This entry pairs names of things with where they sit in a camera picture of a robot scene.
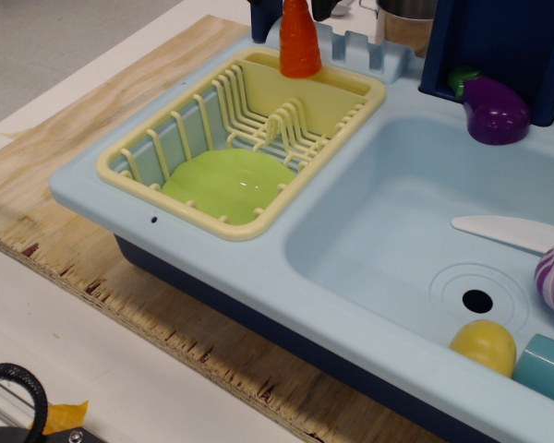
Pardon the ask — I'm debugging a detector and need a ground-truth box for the plywood base board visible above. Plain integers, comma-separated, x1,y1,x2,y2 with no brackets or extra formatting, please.
0,5,435,442

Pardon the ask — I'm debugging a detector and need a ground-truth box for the purple toy eggplant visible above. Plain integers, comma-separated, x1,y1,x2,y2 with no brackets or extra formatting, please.
448,66,531,146

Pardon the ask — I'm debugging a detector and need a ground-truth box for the light green plastic plate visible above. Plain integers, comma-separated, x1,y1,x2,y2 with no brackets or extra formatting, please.
162,149,295,225

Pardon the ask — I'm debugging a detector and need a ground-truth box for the yellow plastic dish rack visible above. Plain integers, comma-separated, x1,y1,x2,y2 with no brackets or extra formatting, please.
96,47,386,241

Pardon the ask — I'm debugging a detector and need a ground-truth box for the white plastic toy knife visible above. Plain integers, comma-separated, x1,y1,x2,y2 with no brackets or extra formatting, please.
451,215,554,254

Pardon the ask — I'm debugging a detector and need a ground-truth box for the yellow masking tape piece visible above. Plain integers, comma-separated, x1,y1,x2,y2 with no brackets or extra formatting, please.
42,401,90,436

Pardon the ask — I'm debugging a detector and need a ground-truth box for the yellow toy lemon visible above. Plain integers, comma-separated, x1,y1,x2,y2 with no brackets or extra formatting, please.
450,319,517,377

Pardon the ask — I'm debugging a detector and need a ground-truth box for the teal plastic cup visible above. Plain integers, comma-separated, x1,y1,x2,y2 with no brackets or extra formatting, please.
512,334,554,401

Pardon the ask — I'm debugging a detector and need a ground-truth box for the dark blue corner post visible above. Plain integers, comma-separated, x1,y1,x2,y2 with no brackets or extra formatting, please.
248,0,283,43

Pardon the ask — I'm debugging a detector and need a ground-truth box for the black braided cable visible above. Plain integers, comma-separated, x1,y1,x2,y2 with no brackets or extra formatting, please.
0,363,50,443

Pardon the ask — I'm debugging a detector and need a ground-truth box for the dark metal bracket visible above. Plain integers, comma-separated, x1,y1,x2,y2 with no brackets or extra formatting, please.
0,425,105,443

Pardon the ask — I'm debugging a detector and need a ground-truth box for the dark blue faucet tower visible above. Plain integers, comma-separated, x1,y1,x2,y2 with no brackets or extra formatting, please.
419,0,554,126

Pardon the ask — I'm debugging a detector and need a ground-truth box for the silver metal pot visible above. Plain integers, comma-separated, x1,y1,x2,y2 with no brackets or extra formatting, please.
359,0,437,58

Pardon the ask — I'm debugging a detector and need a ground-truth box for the orange toy carrot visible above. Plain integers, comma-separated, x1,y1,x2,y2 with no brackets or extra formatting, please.
280,0,322,78

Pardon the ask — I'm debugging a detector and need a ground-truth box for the light blue toy sink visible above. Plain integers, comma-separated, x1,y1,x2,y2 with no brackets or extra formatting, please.
49,21,554,443

